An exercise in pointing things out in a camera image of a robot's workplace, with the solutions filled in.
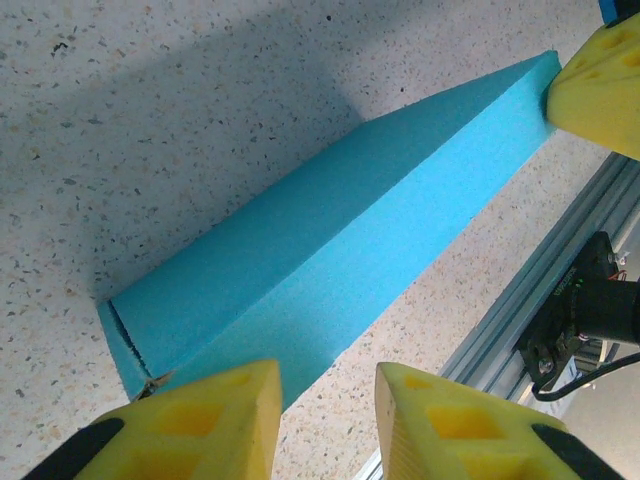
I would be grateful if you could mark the wide aluminium frame rail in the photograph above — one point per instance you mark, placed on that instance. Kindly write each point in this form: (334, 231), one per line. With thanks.
(495, 340)

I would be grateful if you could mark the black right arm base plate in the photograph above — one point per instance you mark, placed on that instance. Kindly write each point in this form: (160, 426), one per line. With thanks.
(542, 350)

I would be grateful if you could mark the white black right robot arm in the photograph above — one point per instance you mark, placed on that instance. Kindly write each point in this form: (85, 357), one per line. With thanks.
(600, 300)

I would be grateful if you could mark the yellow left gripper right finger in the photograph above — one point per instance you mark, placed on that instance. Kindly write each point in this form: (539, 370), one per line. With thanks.
(450, 435)

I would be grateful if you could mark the blue table edge strip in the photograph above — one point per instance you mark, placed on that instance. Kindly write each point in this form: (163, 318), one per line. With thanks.
(610, 10)

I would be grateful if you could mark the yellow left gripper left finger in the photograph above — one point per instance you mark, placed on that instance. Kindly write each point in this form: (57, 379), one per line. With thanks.
(190, 435)

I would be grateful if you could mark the teal paper box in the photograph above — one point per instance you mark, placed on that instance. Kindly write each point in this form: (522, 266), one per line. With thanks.
(325, 240)

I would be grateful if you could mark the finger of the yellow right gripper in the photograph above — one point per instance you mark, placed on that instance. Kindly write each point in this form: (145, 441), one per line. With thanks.
(600, 100)

